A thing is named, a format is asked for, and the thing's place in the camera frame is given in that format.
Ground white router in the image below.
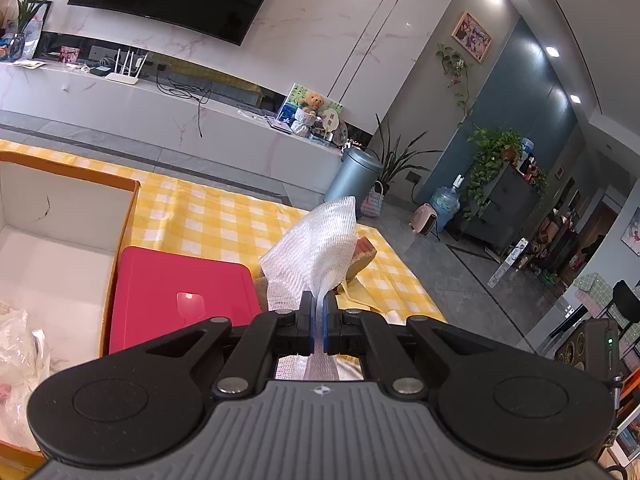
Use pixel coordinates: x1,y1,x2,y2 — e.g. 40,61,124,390
105,48,149,86

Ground blue water jug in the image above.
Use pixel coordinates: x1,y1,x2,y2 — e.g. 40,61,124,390
430,174,466,228

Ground yellow checkered tablecloth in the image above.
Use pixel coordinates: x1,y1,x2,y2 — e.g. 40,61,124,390
0,139,447,356

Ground green plant in glass vase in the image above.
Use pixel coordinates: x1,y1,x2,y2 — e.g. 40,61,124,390
7,0,71,61

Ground framed wall picture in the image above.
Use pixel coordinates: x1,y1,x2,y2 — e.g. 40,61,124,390
451,11,493,64

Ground tall potted leafy plant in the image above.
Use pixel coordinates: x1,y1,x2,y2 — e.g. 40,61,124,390
369,112,443,196

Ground orange cardboard box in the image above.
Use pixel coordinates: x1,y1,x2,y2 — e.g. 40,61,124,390
0,152,142,471

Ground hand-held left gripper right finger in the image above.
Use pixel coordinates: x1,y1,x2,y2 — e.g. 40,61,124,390
322,292,527,398

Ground woven basket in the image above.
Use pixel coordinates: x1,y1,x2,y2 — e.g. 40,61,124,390
360,181,386,218

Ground clear plastic bag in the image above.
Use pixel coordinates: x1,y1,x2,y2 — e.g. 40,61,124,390
0,300,53,448

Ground black cables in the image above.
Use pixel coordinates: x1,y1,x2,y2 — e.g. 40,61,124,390
156,67,213,138

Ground pink space heater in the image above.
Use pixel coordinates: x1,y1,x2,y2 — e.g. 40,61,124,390
411,202,441,237

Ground green photo print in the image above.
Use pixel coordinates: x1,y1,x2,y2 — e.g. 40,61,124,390
276,83,345,133

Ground hanging vine plant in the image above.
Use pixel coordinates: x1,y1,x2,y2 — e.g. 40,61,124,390
436,42,475,126

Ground grey cabinet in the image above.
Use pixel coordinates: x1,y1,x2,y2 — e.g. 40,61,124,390
450,162,543,256

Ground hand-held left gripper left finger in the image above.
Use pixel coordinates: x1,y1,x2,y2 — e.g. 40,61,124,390
107,291,317,398

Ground teddy bear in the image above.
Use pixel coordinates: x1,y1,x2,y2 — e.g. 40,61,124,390
292,92,325,137

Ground brown wooden item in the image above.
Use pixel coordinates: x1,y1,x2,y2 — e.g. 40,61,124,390
345,237,380,281

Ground trailing green plant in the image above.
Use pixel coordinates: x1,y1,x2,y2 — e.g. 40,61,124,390
460,127,548,221

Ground silver trash can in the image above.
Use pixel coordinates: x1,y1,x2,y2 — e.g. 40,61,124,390
324,146,385,207

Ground white mesh cloth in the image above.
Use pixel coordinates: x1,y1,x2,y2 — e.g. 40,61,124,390
259,195,365,382

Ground marble television console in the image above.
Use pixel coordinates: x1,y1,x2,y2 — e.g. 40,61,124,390
0,57,351,193

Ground pink plastic lid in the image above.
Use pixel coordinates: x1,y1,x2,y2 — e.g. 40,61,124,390
108,246,261,356

